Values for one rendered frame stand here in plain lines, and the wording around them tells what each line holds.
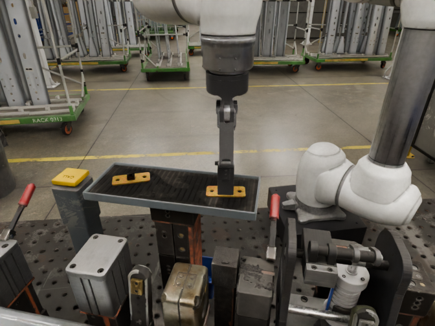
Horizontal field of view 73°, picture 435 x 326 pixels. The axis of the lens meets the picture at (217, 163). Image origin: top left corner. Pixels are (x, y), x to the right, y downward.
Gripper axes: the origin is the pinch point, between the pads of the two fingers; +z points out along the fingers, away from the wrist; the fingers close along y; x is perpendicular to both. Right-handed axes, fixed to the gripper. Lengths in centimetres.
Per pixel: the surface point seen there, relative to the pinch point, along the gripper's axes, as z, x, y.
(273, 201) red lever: 6.5, 10.2, 1.6
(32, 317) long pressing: 21.1, -35.8, 19.4
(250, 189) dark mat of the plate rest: 5.5, 5.6, -1.1
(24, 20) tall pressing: -8, -234, -320
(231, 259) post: 11.6, 1.3, 13.0
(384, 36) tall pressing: 49, 374, -717
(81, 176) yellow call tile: 5.5, -33.9, -5.6
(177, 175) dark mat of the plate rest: 5.5, -11.4, -6.5
